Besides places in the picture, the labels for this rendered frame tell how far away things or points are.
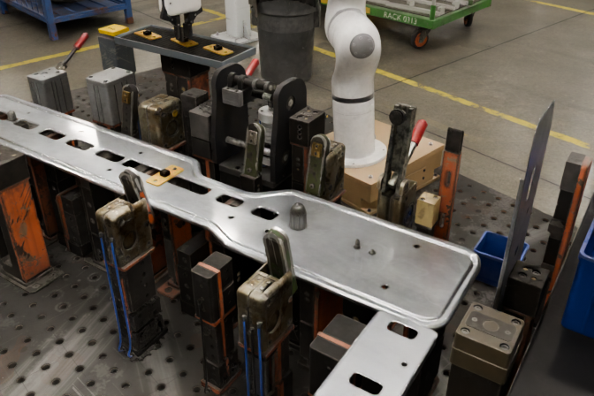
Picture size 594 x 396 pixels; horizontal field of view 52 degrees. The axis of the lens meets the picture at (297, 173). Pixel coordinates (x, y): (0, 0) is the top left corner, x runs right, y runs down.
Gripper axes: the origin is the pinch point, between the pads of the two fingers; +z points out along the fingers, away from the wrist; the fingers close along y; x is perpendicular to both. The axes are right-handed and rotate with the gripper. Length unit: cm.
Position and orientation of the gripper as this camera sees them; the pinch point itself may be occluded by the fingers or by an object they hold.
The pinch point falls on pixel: (183, 32)
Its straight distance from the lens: 165.0
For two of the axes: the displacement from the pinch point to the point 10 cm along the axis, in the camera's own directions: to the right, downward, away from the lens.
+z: 0.0, 8.7, 5.0
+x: 6.6, 3.8, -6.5
